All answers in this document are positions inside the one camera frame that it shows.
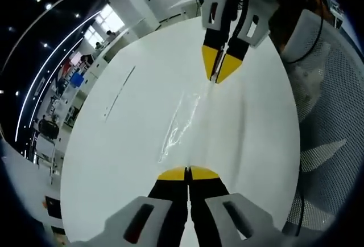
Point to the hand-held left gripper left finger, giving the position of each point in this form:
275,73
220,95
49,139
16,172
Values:
167,201

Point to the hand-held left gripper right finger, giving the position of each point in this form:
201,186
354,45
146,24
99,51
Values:
210,201

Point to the clear food packaging bag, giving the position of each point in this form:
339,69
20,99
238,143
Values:
193,121

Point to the white mesh office chair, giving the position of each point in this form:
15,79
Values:
330,110

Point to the white office counter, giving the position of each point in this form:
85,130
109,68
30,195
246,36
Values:
99,62

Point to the blue box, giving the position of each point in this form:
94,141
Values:
77,79

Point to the black office chair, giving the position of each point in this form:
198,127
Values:
48,127

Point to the wall screen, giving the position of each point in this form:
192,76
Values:
75,59

